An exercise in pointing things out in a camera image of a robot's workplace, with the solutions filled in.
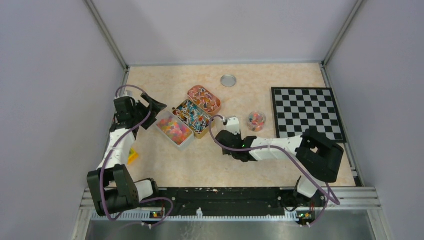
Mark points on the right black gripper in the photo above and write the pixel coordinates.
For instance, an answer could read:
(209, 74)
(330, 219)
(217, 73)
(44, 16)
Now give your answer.
(226, 152)

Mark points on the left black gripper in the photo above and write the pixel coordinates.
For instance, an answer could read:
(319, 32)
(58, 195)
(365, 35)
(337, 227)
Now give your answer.
(157, 107)

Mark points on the clear glass jar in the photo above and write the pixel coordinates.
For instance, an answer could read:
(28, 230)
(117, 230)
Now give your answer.
(256, 121)

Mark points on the silver round lid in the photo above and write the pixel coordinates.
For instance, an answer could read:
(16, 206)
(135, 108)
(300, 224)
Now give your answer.
(228, 80)

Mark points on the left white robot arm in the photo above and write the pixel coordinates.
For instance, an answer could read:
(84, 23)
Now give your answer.
(112, 188)

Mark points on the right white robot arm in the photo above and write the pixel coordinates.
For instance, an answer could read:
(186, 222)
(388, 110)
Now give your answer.
(317, 157)

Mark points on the gold lollipop tin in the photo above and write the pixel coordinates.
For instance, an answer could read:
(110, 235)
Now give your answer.
(194, 117)

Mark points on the yellow plastic cube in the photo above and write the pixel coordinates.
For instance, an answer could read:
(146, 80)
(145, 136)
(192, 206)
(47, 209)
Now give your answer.
(133, 155)

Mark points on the pink candy tin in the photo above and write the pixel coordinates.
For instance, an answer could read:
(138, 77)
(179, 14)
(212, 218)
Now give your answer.
(204, 99)

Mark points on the white star candy tin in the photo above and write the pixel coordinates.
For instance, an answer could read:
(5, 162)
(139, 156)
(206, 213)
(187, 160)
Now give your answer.
(178, 133)

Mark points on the black white chessboard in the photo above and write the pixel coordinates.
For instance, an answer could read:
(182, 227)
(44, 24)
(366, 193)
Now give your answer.
(296, 109)

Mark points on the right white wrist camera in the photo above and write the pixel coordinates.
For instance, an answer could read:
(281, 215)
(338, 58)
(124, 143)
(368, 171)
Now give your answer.
(232, 125)

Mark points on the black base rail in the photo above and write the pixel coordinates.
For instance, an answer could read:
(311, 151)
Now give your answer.
(232, 201)

